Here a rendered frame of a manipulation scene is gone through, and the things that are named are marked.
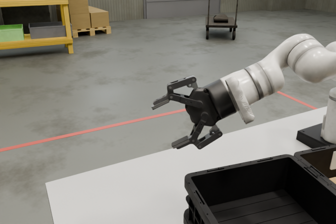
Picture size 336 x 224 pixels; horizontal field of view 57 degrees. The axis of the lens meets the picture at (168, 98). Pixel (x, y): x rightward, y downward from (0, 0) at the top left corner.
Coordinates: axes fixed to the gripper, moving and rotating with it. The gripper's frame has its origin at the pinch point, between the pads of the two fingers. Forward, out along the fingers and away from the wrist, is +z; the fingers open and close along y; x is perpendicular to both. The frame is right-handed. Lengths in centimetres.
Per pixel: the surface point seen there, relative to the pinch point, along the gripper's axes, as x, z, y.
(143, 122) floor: -224, 47, -53
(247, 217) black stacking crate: -4.8, -6.9, -30.5
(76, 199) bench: -28, 40, -17
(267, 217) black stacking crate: -4.6, -11.1, -32.6
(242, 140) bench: -63, -18, -38
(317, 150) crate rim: -15.6, -30.8, -28.5
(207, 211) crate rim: 5.6, -0.5, -18.0
